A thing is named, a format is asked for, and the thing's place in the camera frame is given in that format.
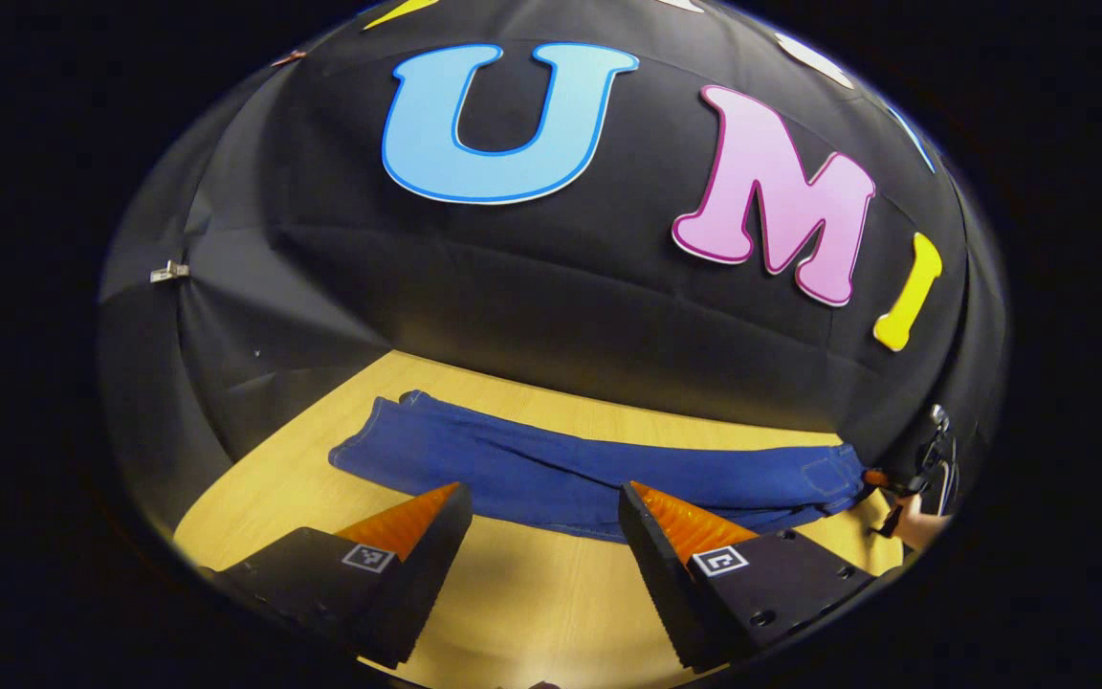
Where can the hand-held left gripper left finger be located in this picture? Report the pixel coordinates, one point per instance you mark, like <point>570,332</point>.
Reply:
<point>422,574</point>

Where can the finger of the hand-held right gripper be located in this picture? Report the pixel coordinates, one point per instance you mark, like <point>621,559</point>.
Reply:
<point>875,477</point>

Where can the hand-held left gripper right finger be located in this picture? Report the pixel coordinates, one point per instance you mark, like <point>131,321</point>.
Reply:
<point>666,574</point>

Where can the blue denim jeans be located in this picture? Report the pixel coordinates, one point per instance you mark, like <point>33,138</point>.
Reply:
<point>551,478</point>

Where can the black backdrop cloth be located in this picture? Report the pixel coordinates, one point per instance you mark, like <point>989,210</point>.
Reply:
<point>551,277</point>

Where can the small silver clip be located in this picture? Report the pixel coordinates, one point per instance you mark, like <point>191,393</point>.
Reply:
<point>168,272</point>

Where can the small red clip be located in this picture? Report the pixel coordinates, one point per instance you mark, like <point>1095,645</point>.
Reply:
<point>289,57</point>

